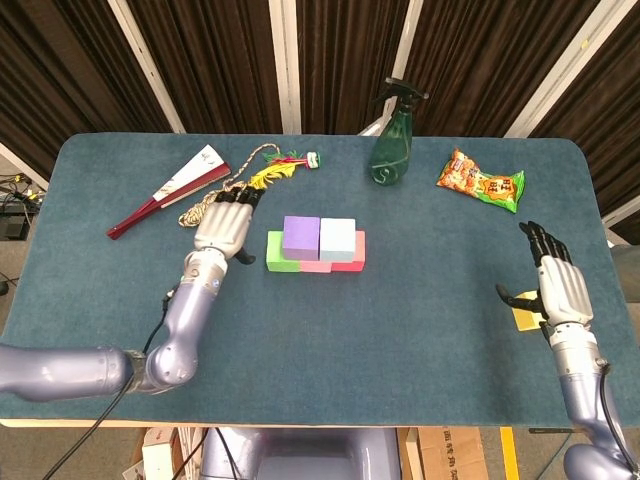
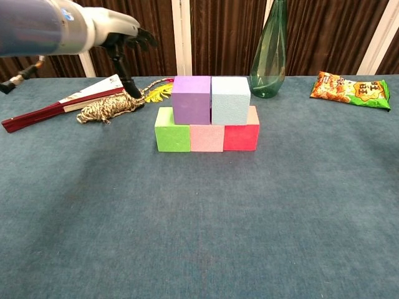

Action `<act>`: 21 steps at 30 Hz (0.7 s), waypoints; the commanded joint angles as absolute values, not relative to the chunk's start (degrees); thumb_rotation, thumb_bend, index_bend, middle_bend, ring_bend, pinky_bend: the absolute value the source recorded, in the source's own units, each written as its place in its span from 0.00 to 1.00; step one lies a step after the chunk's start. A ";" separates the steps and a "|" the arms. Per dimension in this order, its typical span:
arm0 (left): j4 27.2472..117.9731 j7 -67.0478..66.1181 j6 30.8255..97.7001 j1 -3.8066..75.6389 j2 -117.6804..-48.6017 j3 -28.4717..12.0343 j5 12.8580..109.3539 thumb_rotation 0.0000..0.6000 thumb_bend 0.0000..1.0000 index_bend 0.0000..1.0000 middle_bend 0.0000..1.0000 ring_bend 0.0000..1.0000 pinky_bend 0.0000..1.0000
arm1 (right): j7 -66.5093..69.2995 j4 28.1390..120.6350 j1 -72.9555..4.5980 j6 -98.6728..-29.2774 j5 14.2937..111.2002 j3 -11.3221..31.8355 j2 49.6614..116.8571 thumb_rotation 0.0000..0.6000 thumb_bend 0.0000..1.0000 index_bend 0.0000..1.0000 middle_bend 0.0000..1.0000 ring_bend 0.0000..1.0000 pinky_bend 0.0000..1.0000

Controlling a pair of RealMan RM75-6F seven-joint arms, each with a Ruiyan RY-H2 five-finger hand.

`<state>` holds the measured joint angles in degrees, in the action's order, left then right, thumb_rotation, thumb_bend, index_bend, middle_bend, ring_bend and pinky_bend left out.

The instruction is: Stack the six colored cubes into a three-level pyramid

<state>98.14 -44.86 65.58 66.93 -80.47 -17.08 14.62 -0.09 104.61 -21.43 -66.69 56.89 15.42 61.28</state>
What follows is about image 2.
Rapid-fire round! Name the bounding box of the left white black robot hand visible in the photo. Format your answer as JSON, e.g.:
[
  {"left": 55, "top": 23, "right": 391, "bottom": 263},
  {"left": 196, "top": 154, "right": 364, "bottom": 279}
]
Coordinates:
[{"left": 84, "top": 6, "right": 158, "bottom": 100}]

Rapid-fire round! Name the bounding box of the purple foam cube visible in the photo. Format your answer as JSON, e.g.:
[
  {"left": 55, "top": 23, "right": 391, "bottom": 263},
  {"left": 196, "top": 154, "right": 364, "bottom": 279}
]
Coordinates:
[{"left": 171, "top": 75, "right": 213, "bottom": 126}]

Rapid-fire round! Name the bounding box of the green foam cube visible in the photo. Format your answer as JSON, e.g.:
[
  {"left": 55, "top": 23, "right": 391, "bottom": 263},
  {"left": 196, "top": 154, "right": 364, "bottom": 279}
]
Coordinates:
[{"left": 154, "top": 107, "right": 191, "bottom": 153}]

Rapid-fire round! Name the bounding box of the light blue foam cube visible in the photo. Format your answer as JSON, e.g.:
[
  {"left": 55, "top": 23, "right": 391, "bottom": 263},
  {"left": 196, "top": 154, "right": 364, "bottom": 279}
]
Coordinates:
[{"left": 210, "top": 76, "right": 252, "bottom": 126}]

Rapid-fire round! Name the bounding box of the pink foam cube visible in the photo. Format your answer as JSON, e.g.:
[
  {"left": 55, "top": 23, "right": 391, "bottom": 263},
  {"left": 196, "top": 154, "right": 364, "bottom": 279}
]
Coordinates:
[{"left": 189, "top": 123, "right": 226, "bottom": 153}]

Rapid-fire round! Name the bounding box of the red foam cube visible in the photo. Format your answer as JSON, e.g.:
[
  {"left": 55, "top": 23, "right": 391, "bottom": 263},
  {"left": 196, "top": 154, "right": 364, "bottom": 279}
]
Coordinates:
[{"left": 223, "top": 105, "right": 261, "bottom": 152}]

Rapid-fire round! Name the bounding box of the yellow feather shuttlecock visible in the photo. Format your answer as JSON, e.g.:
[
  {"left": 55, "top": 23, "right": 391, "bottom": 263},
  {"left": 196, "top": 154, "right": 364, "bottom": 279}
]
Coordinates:
[{"left": 144, "top": 78, "right": 175, "bottom": 105}]

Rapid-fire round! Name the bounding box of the dark brown curtain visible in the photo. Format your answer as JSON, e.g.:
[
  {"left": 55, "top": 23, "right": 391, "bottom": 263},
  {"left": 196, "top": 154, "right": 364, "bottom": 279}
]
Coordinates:
[{"left": 0, "top": 0, "right": 399, "bottom": 82}]

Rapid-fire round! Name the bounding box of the red and white folding fan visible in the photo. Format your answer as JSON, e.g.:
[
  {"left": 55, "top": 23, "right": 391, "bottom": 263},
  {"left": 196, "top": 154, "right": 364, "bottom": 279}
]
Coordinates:
[{"left": 1, "top": 74, "right": 132, "bottom": 134}]

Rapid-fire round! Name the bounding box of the green plastic spray bottle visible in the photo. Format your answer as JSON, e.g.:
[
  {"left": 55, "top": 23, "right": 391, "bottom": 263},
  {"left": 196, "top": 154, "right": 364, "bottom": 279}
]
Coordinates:
[{"left": 249, "top": 0, "right": 287, "bottom": 99}]

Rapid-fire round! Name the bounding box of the blue felt table cover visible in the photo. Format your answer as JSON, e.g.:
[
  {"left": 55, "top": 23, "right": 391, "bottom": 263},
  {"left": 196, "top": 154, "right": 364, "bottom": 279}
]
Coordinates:
[{"left": 0, "top": 74, "right": 399, "bottom": 299}]

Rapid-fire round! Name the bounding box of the orange green snack bag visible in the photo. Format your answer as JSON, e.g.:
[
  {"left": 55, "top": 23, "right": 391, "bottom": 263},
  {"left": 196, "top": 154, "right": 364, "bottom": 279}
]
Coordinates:
[{"left": 309, "top": 71, "right": 392, "bottom": 112}]

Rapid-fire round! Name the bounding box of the beige braided rope bundle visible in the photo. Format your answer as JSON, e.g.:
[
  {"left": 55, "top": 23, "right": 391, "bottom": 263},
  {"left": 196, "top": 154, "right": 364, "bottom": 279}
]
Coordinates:
[{"left": 76, "top": 79, "right": 169, "bottom": 125}]

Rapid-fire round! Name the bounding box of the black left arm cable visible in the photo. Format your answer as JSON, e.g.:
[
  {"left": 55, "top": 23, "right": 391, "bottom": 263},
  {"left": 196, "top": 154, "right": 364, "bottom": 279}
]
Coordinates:
[{"left": 0, "top": 55, "right": 46, "bottom": 95}]

